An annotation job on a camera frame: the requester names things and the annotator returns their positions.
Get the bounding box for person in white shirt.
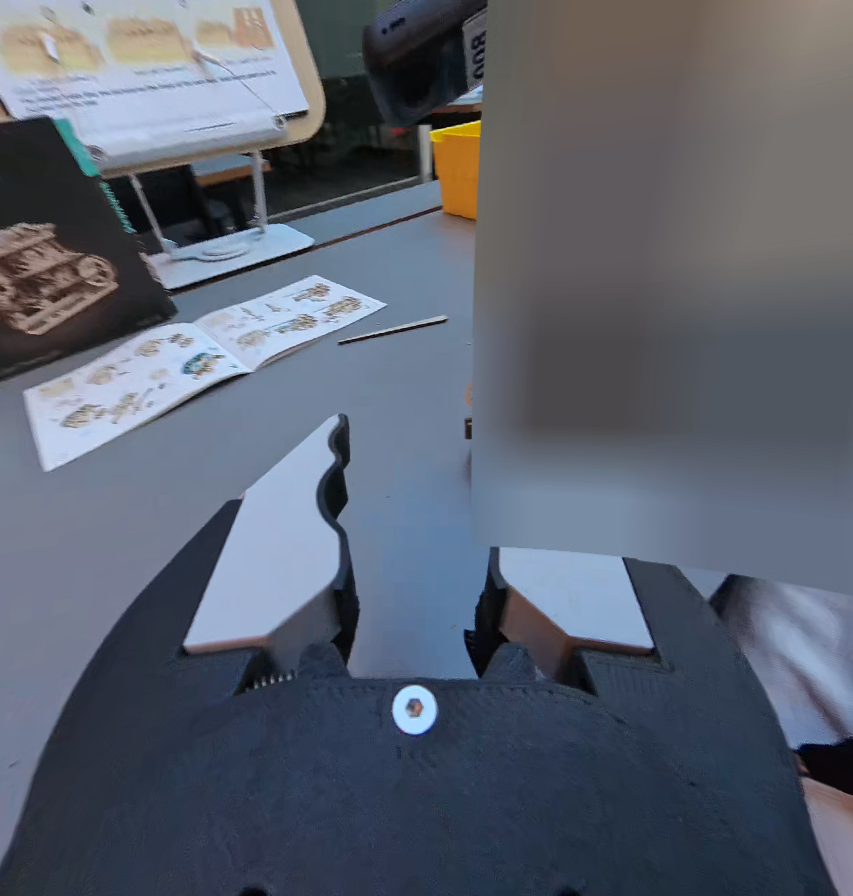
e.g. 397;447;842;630
710;574;853;746

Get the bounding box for open instruction booklet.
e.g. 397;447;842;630
23;275;388;472

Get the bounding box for printed instruction page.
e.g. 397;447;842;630
0;0;310;161

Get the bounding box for yellow plastic bin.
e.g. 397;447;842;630
430;120;482;221

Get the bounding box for thin wooden stick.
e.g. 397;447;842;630
337;315;450;345

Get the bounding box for person's pale trousers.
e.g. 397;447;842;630
801;773;853;896

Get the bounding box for black strap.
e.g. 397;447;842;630
794;735;853;799

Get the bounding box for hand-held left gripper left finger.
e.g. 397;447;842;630
182;413;363;669

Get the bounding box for book stand with white base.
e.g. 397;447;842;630
0;0;327;291

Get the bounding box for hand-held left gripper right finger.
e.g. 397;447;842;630
472;547;657;687

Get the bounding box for black model kit box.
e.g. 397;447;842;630
0;115;180;387

